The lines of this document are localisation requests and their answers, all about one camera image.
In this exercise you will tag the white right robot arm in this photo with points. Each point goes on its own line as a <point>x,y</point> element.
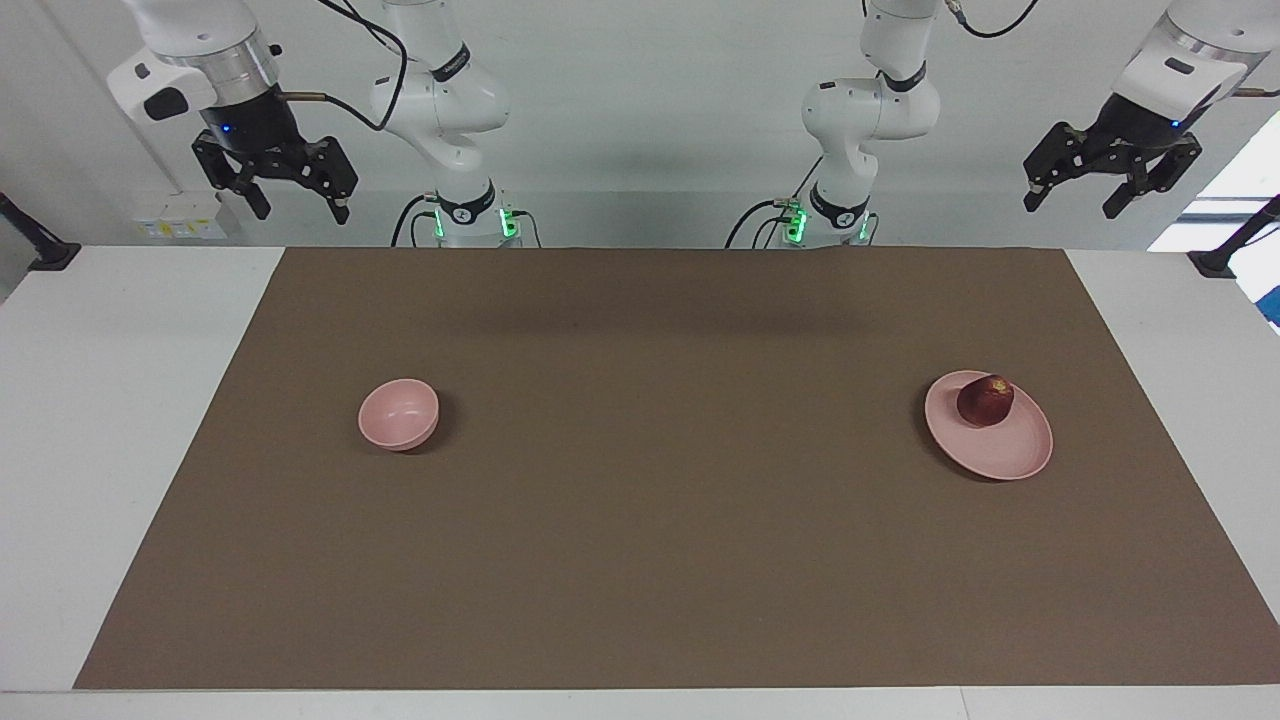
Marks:
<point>440,100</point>

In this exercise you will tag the blue object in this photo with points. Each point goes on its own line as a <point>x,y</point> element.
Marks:
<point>1273,308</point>

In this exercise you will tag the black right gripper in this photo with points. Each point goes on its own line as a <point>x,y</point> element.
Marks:
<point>250,122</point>

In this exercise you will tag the pink plate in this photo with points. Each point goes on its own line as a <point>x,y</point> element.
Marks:
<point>1000,445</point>

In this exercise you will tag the bright window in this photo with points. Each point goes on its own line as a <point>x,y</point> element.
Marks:
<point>1250,170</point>

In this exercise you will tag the dark red apple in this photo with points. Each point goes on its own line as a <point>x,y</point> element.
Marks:
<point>985,402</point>

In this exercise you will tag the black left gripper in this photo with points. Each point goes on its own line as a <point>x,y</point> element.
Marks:
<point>1150,130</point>

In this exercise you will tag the black clamp stand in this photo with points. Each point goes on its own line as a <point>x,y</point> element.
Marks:
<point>45,255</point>
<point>1215,262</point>

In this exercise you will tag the white wall socket box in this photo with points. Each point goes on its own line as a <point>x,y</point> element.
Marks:
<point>180,218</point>

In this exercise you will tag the pink bowl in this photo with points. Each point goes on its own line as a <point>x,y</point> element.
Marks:
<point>398,415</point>

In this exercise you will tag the brown table mat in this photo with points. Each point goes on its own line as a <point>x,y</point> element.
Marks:
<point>640,550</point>

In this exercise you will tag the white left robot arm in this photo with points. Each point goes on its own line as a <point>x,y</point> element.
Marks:
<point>870,110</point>

